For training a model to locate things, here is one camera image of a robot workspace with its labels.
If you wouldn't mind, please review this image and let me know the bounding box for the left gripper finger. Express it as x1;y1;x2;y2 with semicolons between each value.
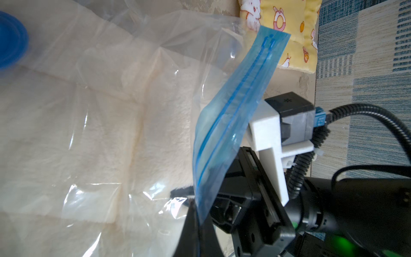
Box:
173;200;224;257

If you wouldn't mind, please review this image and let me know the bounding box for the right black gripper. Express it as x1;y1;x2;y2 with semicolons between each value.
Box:
170;146;296;257

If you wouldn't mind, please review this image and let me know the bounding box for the clear vacuum bag blue zipper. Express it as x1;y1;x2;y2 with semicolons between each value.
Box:
0;0;291;257

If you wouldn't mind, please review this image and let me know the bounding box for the cream fleece blanket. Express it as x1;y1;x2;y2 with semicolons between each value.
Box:
0;0;232;257

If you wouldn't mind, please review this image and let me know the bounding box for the yellow cartoon print blanket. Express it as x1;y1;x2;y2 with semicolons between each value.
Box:
238;0;322;74

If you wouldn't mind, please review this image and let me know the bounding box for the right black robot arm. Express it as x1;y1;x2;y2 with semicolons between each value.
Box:
174;95;411;257

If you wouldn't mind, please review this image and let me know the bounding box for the blue vacuum valve cap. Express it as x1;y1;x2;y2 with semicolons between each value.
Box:
1;11;29;70

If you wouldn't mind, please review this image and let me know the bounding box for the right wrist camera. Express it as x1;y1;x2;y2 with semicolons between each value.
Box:
246;92;326;206

